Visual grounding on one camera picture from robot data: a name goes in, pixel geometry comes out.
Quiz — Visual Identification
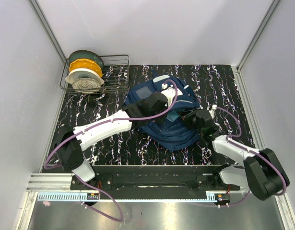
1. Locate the navy blue student backpack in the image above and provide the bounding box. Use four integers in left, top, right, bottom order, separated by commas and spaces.
124, 75, 200, 151

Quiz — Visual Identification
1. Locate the small blue wallet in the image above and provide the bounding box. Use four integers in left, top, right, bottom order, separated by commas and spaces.
166, 112, 179, 122

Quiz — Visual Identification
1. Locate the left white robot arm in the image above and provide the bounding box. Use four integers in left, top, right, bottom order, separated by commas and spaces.
54, 92, 175, 190

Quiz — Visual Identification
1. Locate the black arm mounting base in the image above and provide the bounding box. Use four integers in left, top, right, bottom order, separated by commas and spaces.
70, 164, 241, 201

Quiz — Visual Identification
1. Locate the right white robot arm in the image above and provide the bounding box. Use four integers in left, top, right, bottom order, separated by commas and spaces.
179, 109, 290, 201

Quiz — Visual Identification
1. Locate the grey patterned plate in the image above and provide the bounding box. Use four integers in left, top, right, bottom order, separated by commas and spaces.
72, 78, 101, 94

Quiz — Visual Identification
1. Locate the dark green plate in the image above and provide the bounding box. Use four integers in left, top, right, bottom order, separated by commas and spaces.
69, 50, 104, 70

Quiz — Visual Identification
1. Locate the yellow plate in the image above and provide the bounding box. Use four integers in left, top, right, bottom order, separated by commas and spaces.
69, 58, 103, 77

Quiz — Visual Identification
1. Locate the white plate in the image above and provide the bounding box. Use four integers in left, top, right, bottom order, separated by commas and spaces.
65, 68, 104, 85

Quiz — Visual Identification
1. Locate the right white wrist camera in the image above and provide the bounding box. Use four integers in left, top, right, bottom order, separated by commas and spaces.
209, 104, 217, 119

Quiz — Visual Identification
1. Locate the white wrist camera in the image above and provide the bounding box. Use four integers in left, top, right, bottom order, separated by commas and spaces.
161, 83, 176, 107
209, 104, 217, 119

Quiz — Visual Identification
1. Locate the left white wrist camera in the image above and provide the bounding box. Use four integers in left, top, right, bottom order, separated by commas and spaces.
161, 83, 176, 107

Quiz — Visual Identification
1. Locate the black wire dish rack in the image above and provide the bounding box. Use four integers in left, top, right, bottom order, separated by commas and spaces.
59, 54, 130, 95

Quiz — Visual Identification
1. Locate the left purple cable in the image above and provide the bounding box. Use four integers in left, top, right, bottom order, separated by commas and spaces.
43, 80, 178, 222

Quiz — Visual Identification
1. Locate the aluminium front rail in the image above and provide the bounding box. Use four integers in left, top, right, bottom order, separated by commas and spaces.
27, 173, 241, 192

